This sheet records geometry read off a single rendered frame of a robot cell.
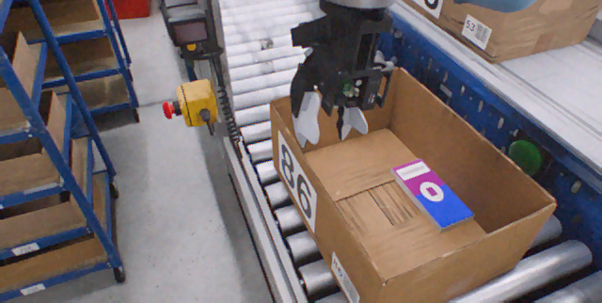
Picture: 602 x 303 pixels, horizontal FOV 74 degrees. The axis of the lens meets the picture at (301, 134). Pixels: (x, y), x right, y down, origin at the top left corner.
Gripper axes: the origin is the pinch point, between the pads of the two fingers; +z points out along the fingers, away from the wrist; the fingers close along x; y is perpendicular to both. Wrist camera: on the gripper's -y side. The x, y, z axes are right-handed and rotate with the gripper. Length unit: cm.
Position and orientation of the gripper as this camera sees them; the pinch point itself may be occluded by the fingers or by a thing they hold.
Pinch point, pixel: (321, 132)
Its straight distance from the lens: 55.7
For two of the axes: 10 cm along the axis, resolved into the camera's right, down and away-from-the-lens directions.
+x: 9.2, -1.7, 3.4
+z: -1.0, 7.7, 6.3
